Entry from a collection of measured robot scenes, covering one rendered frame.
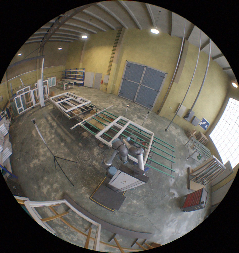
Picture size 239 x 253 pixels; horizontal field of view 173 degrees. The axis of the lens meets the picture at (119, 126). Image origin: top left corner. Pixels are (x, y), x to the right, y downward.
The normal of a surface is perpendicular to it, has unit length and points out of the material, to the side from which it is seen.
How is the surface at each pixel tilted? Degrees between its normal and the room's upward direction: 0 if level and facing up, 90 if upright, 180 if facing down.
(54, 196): 0
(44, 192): 0
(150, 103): 90
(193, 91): 90
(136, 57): 90
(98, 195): 0
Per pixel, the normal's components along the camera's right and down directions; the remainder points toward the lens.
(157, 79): -0.48, 0.46
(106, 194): 0.22, -0.76
